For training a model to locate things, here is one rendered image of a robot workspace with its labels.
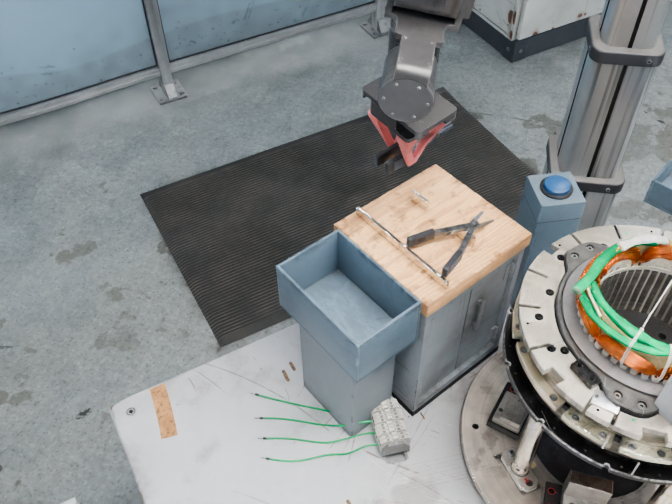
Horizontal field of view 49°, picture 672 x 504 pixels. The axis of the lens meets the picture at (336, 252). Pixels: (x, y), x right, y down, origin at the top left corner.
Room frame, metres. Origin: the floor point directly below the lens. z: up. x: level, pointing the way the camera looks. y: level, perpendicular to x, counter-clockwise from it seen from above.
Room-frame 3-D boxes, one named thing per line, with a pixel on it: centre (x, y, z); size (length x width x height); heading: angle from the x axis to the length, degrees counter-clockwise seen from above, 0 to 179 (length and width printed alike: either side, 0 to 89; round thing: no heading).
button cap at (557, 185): (0.81, -0.34, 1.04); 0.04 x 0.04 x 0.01
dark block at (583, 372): (0.44, -0.28, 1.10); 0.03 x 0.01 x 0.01; 30
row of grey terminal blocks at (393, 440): (0.54, -0.08, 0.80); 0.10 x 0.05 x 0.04; 12
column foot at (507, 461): (0.46, -0.26, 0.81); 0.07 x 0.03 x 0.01; 22
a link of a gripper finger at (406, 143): (0.72, -0.09, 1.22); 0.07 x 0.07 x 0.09; 39
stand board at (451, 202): (0.70, -0.13, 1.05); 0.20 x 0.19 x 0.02; 129
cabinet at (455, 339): (0.70, -0.13, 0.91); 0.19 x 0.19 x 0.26; 39
